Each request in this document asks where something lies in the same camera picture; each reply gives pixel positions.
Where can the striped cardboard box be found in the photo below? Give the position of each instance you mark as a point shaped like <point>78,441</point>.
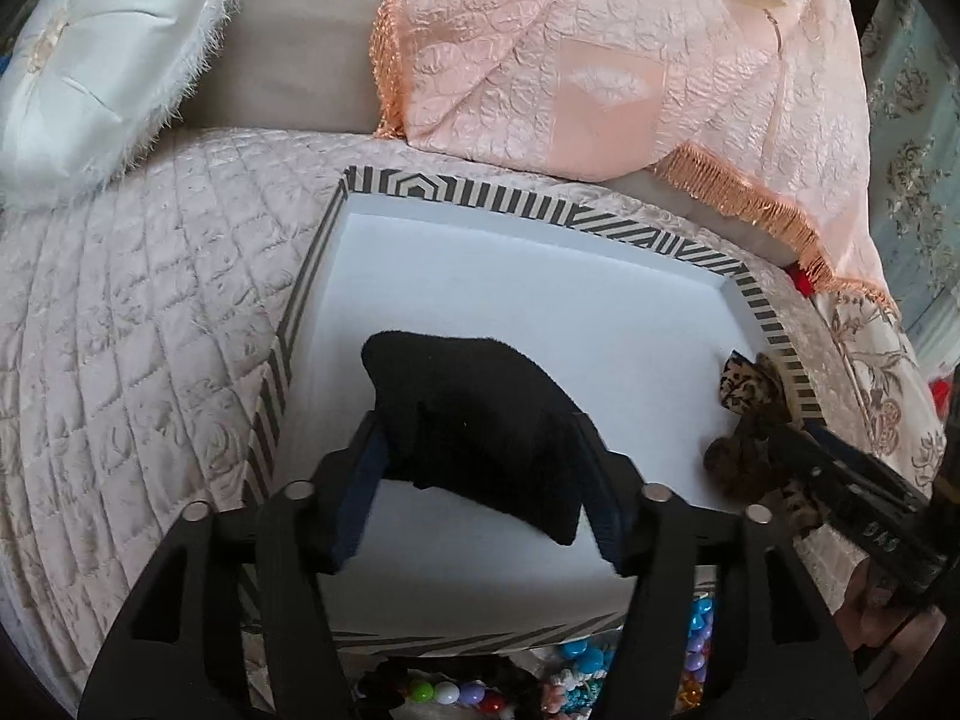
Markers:
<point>525,300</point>

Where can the person's right hand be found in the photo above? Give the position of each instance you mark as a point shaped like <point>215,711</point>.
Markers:
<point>870,615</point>

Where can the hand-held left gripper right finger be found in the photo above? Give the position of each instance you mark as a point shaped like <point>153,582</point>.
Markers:
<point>600,514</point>

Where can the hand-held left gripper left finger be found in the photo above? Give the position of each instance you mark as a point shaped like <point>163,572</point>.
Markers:
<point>360,499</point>

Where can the brown scrunchie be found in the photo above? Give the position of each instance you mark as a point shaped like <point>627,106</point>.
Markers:
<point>739,465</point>

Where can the leopard print hair bow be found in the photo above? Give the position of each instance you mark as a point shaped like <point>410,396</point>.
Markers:
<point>746,386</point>

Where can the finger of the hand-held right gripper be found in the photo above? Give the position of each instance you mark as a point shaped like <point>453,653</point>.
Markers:
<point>832,454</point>

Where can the beige sofa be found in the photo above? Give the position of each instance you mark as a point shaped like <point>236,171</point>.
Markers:
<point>300,52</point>

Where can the white round satin pillow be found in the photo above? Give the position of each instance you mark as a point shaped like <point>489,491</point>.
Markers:
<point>97,67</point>

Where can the red cloth item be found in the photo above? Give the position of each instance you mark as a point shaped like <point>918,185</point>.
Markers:
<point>806,281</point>

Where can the black cloth pouch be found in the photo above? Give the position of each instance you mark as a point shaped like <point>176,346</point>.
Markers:
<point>480,405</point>

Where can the peach fringed blanket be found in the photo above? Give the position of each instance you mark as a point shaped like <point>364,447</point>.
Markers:
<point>600,52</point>

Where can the beige floral pillow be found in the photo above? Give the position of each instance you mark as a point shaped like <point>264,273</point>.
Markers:
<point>877,375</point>

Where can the quilted beige sofa cover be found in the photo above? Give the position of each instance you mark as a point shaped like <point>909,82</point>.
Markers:
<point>135,330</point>

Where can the blue floral fabric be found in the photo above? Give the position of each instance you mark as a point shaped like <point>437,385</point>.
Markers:
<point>915,165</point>

